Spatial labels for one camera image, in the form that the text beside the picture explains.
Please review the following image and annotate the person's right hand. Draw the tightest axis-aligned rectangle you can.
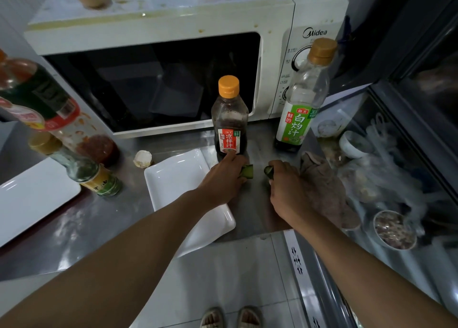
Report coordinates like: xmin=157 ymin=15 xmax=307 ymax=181
xmin=268 ymin=159 xmax=312 ymax=225

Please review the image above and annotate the person's left hand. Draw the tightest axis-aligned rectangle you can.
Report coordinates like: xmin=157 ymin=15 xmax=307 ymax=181
xmin=198 ymin=151 xmax=249 ymax=209

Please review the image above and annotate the white microwave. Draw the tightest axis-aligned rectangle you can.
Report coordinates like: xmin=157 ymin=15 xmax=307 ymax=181
xmin=23 ymin=0 xmax=350 ymax=140

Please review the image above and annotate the person's left forearm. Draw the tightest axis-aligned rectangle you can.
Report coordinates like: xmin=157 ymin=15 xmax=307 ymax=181
xmin=0 ymin=190 xmax=217 ymax=328

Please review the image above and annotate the person's right forearm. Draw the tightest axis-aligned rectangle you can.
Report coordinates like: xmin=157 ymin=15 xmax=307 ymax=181
xmin=293 ymin=209 xmax=458 ymax=328

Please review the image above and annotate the brown cleaning cloth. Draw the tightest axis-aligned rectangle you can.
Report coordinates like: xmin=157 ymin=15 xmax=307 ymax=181
xmin=300 ymin=151 xmax=362 ymax=231

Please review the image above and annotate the stainless steel table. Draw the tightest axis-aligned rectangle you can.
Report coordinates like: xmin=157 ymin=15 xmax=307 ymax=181
xmin=0 ymin=118 xmax=324 ymax=283

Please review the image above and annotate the person's left beige sandal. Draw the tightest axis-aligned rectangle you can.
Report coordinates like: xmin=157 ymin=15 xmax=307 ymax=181
xmin=199 ymin=308 xmax=225 ymax=328

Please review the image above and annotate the white rectangular plate orange print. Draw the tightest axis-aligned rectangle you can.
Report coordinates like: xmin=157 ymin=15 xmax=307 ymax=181
xmin=144 ymin=149 xmax=237 ymax=259

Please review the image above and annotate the dark sauce bottle orange cap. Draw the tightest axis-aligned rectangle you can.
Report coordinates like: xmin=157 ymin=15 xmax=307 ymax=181
xmin=210 ymin=75 xmax=250 ymax=161

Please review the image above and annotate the small white bowl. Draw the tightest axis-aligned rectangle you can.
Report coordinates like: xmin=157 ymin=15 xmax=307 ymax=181
xmin=339 ymin=130 xmax=373 ymax=160

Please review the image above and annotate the clear bottle green label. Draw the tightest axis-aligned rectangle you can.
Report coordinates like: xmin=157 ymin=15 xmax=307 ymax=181
xmin=274 ymin=37 xmax=338 ymax=153

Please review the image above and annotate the bowl of chopped meat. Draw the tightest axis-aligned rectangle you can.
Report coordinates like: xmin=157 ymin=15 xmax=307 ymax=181
xmin=373 ymin=210 xmax=418 ymax=251

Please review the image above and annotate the glass display fridge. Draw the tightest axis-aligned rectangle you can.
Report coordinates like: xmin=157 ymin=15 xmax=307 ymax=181
xmin=282 ymin=0 xmax=458 ymax=328

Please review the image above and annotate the small green glass bottle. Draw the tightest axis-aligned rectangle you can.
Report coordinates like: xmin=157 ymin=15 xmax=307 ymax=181
xmin=28 ymin=131 xmax=124 ymax=197

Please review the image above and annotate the plain white rectangular plate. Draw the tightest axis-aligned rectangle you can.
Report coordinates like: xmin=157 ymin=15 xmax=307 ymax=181
xmin=0 ymin=157 xmax=82 ymax=248

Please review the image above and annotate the red sauce bottle orange cap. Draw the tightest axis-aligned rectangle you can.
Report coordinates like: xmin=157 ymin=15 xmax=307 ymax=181
xmin=0 ymin=48 xmax=121 ymax=168

